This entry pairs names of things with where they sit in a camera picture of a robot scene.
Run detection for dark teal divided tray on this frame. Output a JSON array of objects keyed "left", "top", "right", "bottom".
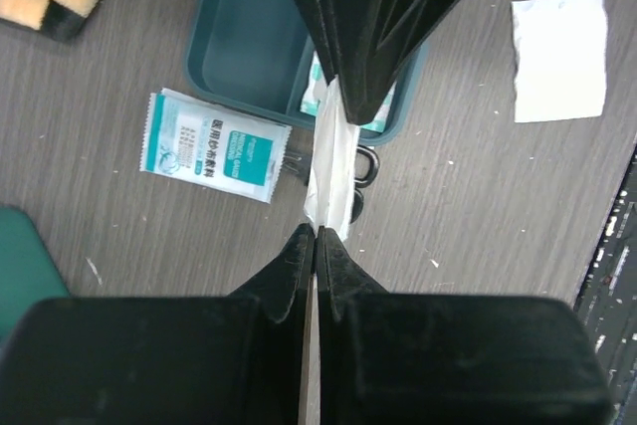
[{"left": 184, "top": 0, "right": 430, "bottom": 146}]

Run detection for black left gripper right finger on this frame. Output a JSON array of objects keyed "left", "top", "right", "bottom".
[{"left": 315, "top": 228, "right": 613, "bottom": 424}]

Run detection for teal medicine kit box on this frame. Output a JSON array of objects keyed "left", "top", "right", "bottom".
[{"left": 0, "top": 207, "right": 70, "bottom": 340}]

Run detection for small white gauze packet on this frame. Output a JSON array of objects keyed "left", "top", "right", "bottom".
[{"left": 511, "top": 0, "right": 608, "bottom": 123}]

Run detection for white gauze pad stack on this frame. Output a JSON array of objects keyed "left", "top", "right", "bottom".
[{"left": 300, "top": 52, "right": 396, "bottom": 133}]

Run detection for black handled scissors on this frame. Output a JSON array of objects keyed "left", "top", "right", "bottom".
[{"left": 282, "top": 145, "right": 380, "bottom": 223}]

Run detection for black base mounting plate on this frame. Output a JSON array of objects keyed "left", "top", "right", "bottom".
[{"left": 574, "top": 158, "right": 637, "bottom": 424}]

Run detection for teal white sachet packet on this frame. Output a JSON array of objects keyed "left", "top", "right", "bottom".
[{"left": 139, "top": 89, "right": 292, "bottom": 204}]

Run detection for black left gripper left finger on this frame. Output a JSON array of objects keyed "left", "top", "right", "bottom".
[{"left": 1, "top": 224, "right": 315, "bottom": 424}]

